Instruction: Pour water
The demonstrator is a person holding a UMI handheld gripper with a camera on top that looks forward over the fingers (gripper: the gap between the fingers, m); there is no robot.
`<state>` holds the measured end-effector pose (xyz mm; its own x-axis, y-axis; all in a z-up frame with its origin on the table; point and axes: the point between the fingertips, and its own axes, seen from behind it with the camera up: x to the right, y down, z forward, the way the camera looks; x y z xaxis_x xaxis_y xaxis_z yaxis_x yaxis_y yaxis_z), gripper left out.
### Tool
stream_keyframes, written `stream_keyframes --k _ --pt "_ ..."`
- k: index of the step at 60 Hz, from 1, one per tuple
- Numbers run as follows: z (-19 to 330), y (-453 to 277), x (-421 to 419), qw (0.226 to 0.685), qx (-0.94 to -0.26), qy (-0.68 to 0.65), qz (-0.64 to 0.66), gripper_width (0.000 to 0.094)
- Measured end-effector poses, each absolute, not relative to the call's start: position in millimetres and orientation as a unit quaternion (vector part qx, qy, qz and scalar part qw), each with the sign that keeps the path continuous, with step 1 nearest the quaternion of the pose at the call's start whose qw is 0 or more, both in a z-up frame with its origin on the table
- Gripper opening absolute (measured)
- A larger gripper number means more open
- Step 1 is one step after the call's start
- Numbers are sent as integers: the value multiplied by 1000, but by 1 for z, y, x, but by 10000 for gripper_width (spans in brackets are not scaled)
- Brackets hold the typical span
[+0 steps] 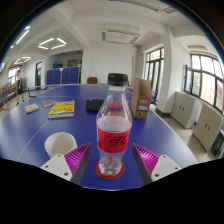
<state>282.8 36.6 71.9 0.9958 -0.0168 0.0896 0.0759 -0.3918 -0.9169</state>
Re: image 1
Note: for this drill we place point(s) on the wide black-framed window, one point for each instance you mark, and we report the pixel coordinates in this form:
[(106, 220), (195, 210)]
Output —
[(206, 83)]

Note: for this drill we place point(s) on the person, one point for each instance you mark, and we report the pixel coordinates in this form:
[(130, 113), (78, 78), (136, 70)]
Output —
[(20, 86)]

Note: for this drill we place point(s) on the tall black-framed window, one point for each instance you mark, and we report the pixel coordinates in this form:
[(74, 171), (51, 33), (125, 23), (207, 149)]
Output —
[(154, 68)]

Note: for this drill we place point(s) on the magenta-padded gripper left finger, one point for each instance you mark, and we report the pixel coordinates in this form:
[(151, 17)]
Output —
[(58, 165)]

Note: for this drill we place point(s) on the flat round red coaster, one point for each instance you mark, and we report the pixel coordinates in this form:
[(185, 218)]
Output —
[(100, 173)]

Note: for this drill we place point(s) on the blue partition screens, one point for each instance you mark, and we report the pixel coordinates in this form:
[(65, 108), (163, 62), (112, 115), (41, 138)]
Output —
[(63, 75)]

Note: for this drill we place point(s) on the dark wooden door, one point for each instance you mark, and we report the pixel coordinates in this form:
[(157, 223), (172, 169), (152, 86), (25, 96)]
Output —
[(38, 74)]

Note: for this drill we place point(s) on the black paddle case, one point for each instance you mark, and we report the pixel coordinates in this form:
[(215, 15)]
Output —
[(94, 105)]

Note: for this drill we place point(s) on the black bin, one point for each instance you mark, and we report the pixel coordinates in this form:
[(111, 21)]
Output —
[(218, 143)]

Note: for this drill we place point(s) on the ceiling lights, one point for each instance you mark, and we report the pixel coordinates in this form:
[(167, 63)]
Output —
[(51, 43)]

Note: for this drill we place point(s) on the clear red-labelled drink bottle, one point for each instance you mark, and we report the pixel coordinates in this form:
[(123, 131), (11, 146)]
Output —
[(114, 140)]

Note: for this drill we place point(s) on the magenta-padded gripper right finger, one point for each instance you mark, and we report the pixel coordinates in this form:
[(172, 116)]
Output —
[(163, 166)]

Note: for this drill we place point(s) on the beige two-door cabinet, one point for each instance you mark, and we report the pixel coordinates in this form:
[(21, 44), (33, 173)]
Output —
[(186, 110), (206, 126)]

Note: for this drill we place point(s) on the brown cardboard box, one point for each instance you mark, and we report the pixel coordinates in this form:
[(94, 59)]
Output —
[(141, 96)]

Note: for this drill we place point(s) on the white mug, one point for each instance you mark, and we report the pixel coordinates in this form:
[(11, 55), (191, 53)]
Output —
[(60, 143)]

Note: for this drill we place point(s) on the grey book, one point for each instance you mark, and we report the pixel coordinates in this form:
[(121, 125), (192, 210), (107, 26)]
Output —
[(48, 103)]

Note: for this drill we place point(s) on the small yellow and blue book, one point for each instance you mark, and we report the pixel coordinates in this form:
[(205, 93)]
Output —
[(32, 108)]

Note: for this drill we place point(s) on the brown armchair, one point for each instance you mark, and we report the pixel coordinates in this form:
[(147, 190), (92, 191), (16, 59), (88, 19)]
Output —
[(92, 80)]

